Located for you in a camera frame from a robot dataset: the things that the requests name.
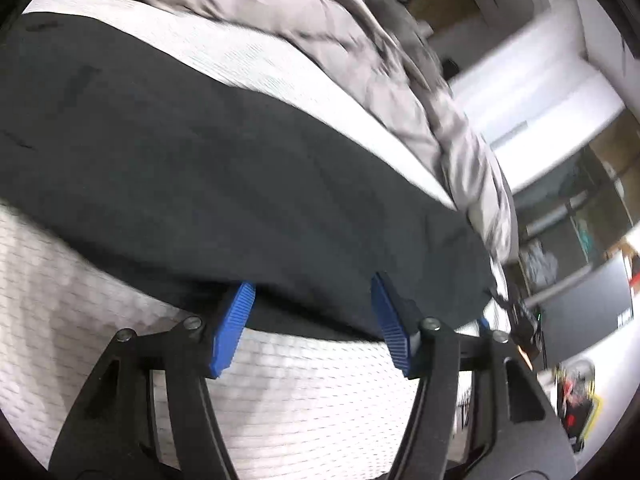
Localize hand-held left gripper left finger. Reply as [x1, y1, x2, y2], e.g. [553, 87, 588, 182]
[47, 282, 257, 480]

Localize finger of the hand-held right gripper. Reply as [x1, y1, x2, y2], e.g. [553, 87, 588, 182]
[477, 285, 516, 338]

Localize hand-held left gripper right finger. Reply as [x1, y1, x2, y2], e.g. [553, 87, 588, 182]
[370, 272, 576, 480]

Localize black pants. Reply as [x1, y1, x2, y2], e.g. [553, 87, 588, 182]
[0, 12, 496, 343]

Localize black monitor screen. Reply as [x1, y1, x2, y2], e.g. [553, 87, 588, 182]
[540, 255, 635, 368]

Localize red and yellow object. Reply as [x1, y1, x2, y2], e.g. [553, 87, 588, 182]
[555, 360, 603, 453]

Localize white mattress bed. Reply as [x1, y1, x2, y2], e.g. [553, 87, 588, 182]
[0, 0, 501, 480]

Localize open storage shelf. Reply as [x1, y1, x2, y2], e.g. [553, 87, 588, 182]
[512, 110, 640, 306]

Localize grey crumpled blanket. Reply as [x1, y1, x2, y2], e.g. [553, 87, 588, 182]
[92, 0, 518, 263]

